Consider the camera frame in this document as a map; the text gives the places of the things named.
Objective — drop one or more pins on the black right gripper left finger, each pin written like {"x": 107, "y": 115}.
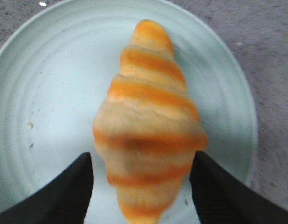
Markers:
{"x": 64, "y": 200}

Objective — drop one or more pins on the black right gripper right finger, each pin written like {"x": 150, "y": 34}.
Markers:
{"x": 219, "y": 198}

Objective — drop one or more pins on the orange striped croissant bread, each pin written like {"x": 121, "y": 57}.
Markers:
{"x": 148, "y": 130}

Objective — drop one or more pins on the light green plate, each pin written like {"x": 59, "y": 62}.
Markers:
{"x": 55, "y": 72}

